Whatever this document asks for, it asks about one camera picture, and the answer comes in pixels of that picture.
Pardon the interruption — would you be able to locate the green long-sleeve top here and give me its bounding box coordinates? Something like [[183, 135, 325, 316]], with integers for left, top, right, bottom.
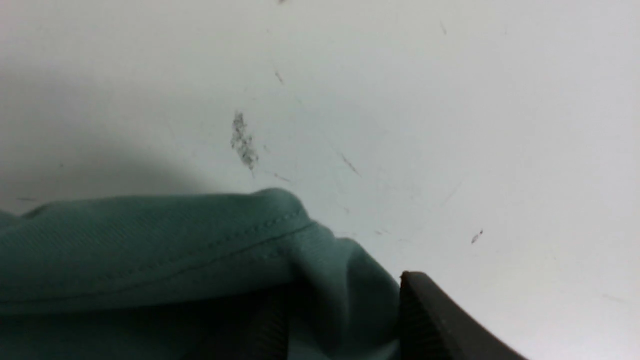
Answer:
[[1, 189, 401, 360]]

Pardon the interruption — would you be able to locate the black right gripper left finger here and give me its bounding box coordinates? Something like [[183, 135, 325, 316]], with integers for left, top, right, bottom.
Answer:
[[190, 286, 290, 360]]

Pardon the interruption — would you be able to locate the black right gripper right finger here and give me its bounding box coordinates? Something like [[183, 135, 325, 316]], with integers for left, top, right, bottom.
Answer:
[[398, 271, 524, 360]]

